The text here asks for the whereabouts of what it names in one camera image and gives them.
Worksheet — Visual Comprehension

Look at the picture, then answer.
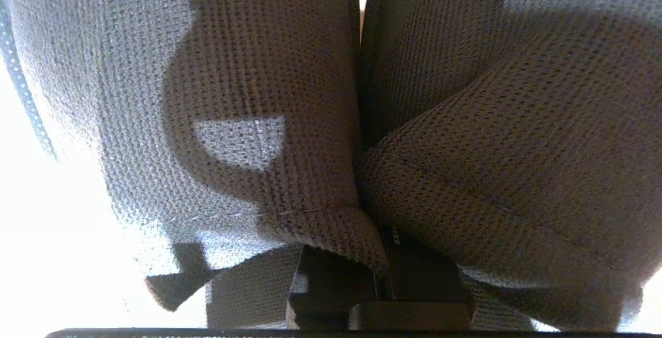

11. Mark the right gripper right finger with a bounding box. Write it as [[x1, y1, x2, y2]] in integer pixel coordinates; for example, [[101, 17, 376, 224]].
[[350, 227, 475, 331]]

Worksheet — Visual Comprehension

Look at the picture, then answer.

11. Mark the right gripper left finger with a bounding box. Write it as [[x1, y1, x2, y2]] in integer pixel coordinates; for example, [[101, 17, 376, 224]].
[[287, 245, 384, 330]]

